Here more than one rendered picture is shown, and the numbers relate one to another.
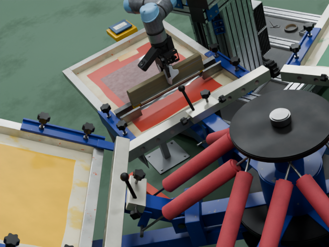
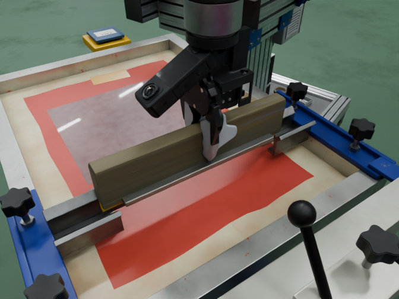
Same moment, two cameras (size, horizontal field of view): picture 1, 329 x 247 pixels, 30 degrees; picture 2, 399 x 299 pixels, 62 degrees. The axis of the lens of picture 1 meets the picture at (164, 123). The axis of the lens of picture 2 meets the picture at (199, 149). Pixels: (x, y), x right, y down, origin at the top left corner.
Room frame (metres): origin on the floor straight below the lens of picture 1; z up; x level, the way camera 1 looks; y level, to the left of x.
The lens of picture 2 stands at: (1.77, 0.05, 1.42)
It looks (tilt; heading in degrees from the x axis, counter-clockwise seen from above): 41 degrees down; 344
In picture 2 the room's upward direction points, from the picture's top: straight up
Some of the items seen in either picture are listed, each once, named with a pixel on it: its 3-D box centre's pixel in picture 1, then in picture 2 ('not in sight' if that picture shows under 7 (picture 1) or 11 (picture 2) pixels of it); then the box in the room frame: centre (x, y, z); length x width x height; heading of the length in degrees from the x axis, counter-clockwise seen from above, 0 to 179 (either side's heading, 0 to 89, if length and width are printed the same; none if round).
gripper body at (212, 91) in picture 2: (163, 51); (215, 69); (2.19, -0.09, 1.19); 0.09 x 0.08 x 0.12; 108
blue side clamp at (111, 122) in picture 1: (119, 130); (47, 273); (2.06, 0.19, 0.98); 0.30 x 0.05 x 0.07; 18
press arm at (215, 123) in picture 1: (213, 124); not in sight; (1.84, -0.18, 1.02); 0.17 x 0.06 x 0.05; 18
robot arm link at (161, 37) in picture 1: (156, 35); (211, 12); (2.19, -0.09, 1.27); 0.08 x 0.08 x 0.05
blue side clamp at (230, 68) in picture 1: (227, 68); (317, 137); (2.23, -0.34, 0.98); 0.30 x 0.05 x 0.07; 18
